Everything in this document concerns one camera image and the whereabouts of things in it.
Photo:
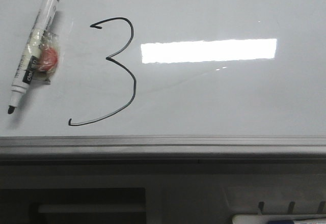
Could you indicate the dark eraser slot holder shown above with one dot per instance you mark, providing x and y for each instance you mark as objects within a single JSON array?
[{"x": 73, "y": 205}]

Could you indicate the white whiteboard with aluminium frame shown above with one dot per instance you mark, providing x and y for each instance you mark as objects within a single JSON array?
[{"x": 170, "y": 79}]

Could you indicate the white marker tray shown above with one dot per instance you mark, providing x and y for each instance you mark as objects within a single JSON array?
[{"x": 276, "y": 204}]

